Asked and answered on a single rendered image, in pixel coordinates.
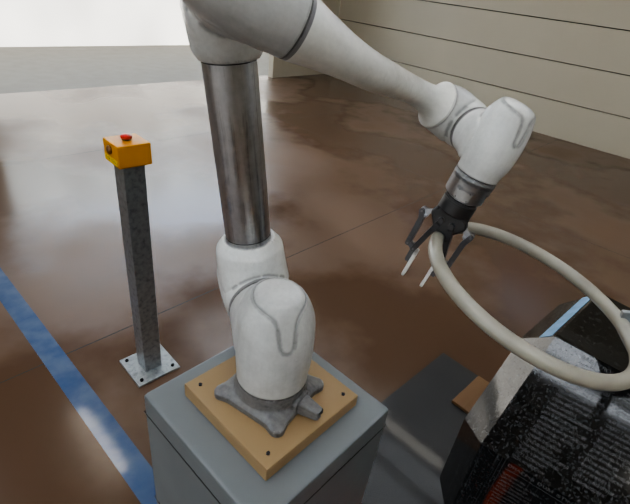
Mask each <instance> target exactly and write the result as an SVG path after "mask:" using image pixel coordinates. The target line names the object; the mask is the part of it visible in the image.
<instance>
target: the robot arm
mask: <svg viewBox="0 0 630 504"><path fill-rule="evenodd" d="M179 5H180V9H181V13H182V17H183V21H184V25H185V29H186V33H187V37H188V42H189V46H190V49H191V51H192V53H193V54H194V56H195V57H196V58H197V60H198V61H200V62H201V67H202V74H203V81H204V88H205V95H206V102H207V109H208V117H209V124H210V131H211V138H212V145H213V152H214V159H215V166H216V173H217V180H218V187H219V194H220V201H221V208H222V215H223V222H224V229H225V234H224V235H223V236H222V237H221V239H220V240H219V242H218V243H217V246H216V259H217V277H218V284H219V288H220V292H221V296H222V299H223V303H224V305H225V308H226V311H227V313H228V315H229V317H230V322H231V328H232V335H233V344H234V349H235V357H236V373H235V374H234V375H233V376H232V377H231V378H230V379H229V380H227V381H226V382H224V383H222V384H220V385H218V386H217V387H216V388H215V390H214V396H215V398H216V399H217V400H220V401H223V402H226V403H228V404H230V405H231V406H233V407H234V408H236V409H237V410H239V411H240V412H242V413H243V414H245V415H246V416H248V417H249V418H251V419H252V420H254V421H255V422H257V423H258V424H260V425H261V426H262V427H264V428H265V429H266V430H267V432H268V433H269V434H270V435H271V436H272V437H274V438H279V437H281V436H283V435H284V433H285V430H286V428H287V426H288V424H289V423H290V422H291V421H292V420H293V419H294V417H295V416H296V415H297V414H300V415H302V416H305V417H307V418H310V419H312V420H315V421H316V420H318V419H319V418H320V417H321V414H322V413H323V408H322V407H321V406H320V405H319V404H317V403H316V402H315V401H314V400H313V399H312V397H313V396H314V395H316V394H317V393H319V392H321V391H322V390H323V386H324V383H323V381H322V380H321V379H320V378H317V377H314V376H311V375H309V374H308V371H309V368H310V364H311V360H312V354H313V348H314V340H315V326H316V320H315V313H314V309H313V305H312V303H311V301H310V299H309V297H308V295H307V294H306V292H305V291H304V289H303V288H302V287H301V286H299V285H298V284H297V283H295V282H293V281H291V280H289V273H288V268H287V264H286V259H285V253H284V247H283V242H282V239H281V237H280V236H279V235H278V234H277V233H276V232H274V231H273V230H272V229H270V218H269V205H268V192H267V179H266V166H265V153H264V140H263V127H262V114H261V101H260V88H259V75H258V62H257V59H259V58H260V57H261V55H262V53H263V52H265V53H268V54H270V55H273V56H275V57H277V58H279V59H282V60H284V61H286V62H290V63H293V64H296V65H300V66H303V67H306V68H309V69H312V70H315V71H318V72H321V73H324V74H326V75H329V76H332V77H334V78H337V79H339V80H342V81H344V82H347V83H349V84H351V85H354V86H356V87H359V88H361V89H363V90H366V91H369V92H372V93H375V94H378V95H382V96H386V97H390V98H394V99H397V100H401V101H404V102H406V103H407V104H409V105H411V106H412V107H414V108H415V109H416V110H417V111H418V112H419V113H418V118H419V122H420V123H421V124H422V125H423V126H424V127H425V128H427V129H428V130H429V131H430V132H431V133H433V134H434V135H435V136H436V137H437V138H438V139H440V140H441V141H445V142H446V143H447V144H448V145H450V146H452V147H454V148H455V149H456V151H457V153H458V156H459V157H460V160H459V162H458V164H457V165H456V167H455V169H454V171H453V173H452V175H451V176H450V178H449V180H448V181H447V183H446V189H447V190H446V192H445V193H444V195H443V197H442V198H441V200H440V202H439V203H438V205H437V206H436V207H434V208H427V206H425V205H424V206H422V207H421V208H420V209H419V215H418V219H417V221H416V222H415V224H414V226H413V228H412V230H411V232H410V234H409V235H408V237H407V239H406V241H405V244H406V245H408V246H409V248H410V250H409V252H408V253H407V255H406V257H405V260H406V261H408V263H407V264H406V266H405V268H404V269H403V271H402V273H401V275H403V276H404V274H405V273H406V272H407V270H408V269H409V267H410V265H411V264H412V262H413V260H414V259H415V257H416V255H417V254H418V252H419V248H418V247H419V246H420V245H421V244H422V243H423V242H424V241H425V240H426V239H427V238H428V237H429V236H430V235H431V234H432V233H433V232H434V231H435V230H436V231H439V232H441V233H442V234H443V235H445V239H444V243H443V254H444V258H446V255H447V252H448V249H449V246H450V243H451V240H452V237H453V235H456V234H458V233H461V232H463V233H464V234H463V236H462V239H463V240H462V241H461V243H460V244H459V246H458V247H457V249H456V250H455V252H454V253H453V254H452V256H451V257H450V259H449V260H448V261H446V263H447V265H448V267H449V268H450V267H451V266H452V265H453V263H454V262H455V260H456V259H457V257H458V256H459V254H460V253H461V251H462V250H463V249H464V247H465V246H466V245H467V244H468V243H470V242H471V241H472V240H473V239H474V237H475V234H474V233H471V232H470V231H469V230H468V228H467V227H468V222H469V220H470V218H471V217H472V215H473V214H474V212H475V211H476V209H477V207H479V206H482V203H484V200H485V199H486V197H489V195H490V194H491V192H492V191H493V190H494V189H495V187H496V185H497V183H498V182H499V181H500V180H501V179H502V178H503V177H504V176H505V175H506V174H507V173H508V172H509V171H510V170H511V168H512V167H513V166H514V164H515V163H516V161H517V160H518V158H519V157H520V155H521V154H522V152H523V150H524V148H525V146H526V145H527V142H528V140H529V138H530V136H531V134H532V131H533V128H534V125H535V121H536V116H535V114H534V113H533V111H532V110H531V109H530V108H529V107H528V106H526V105H525V104H523V103H522V102H520V101H518V100H516V99H513V98H511V97H502V98H500V99H498V100H496V101H495V102H493V103H492V104H491V105H490V106H488V107H486V106H485V105H484V104H483V103H482V102H481V101H480V100H478V99H477V98H476V97H475V96H474V95H473V94H472V93H470V92H469V91H468V90H466V89H465V88H463V87H460V86H457V85H454V84H452V83H450V82H441V83H439V84H437V85H434V84H432V83H429V82H427V81H425V80H423V79H422V78H420V77H418V76H416V75H414V74H413V73H411V72H409V71H408V70H406V69H404V68H403V67H401V66H400V65H398V64H396V63H395V62H393V61H391V60H390V59H388V58H386V57H385V56H383V55H382V54H380V53H379V52H377V51H376V50H374V49H373V48H371V47H370V46H369V45H367V44H366V43H365V42H364V41H363V40H361V39H360V38H359V37H358V36H357V35H356V34H354V33H353V32H352V31H351V30H350V29H349V28H348V27H347V26H346V25H345V24H344V23H343V22H342V21H341V20H340V19H339V18H338V17H337V16H336V15H335V14H333V12H332V11H331V10H330V9H329V8H328V7H327V6H326V5H325V4H324V3H323V2H322V1H321V0H180V1H179ZM429 214H431V215H432V222H433V225H432V226H431V227H430V228H429V229H428V230H427V231H426V232H425V233H424V234H423V235H422V236H421V237H420V238H419V239H418V240H417V241H416V242H414V241H413V239H414V237H415V236H416V234H417V232H418V230H419V228H420V227H421V225H422V223H423V221H424V219H425V217H428V216H429Z"/></svg>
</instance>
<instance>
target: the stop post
mask: <svg viewBox="0 0 630 504"><path fill-rule="evenodd" d="M131 135H132V139H128V140H125V139H121V138H120V135H116V136H108V137H103V145H104V153H105V158H106V159H107V160H108V161H109V162H111V163H112V164H113V165H114V171H115V179H116V187H117V195H118V203H119V211H120V220H121V228H122V236H123V244H124V252H125V261H126V269H127V277H128V285H129V293H130V301H131V310H132V318H133V326H134V334H135V342H136V351H137V353H135V354H133V355H131V356H128V357H126V358H124V359H122V360H120V363H121V364H122V366H123V367H124V368H125V370H126V371H127V372H128V374H129V375H130V376H131V378H132V379H133V380H134V382H135V383H136V384H137V386H138V387H139V388H140V387H142V386H144V385H146V384H148V383H150V382H152V381H154V380H156V379H158V378H160V377H162V376H164V375H166V374H168V373H170V372H172V371H174V370H176V369H178V368H180V366H179V365H178V363H177V362H176V361H175V360H174V359H173V358H172V357H171V355H170V354H169V353H168V352H167V351H166V350H165V349H164V348H163V346H162V345H161V344H160V339H159V328H158V316H157V304H156V292H155V281H154V269H153V257H152V245H151V234H150V222H149V210H148V199H147V187H146V175H145V165H148V164H152V154H151V143H150V142H148V141H147V140H145V139H144V138H142V137H141V136H139V135H137V134H136V133H132V134H131ZM107 145H110V146H111V149H112V154H108V153H107V151H106V146H107Z"/></svg>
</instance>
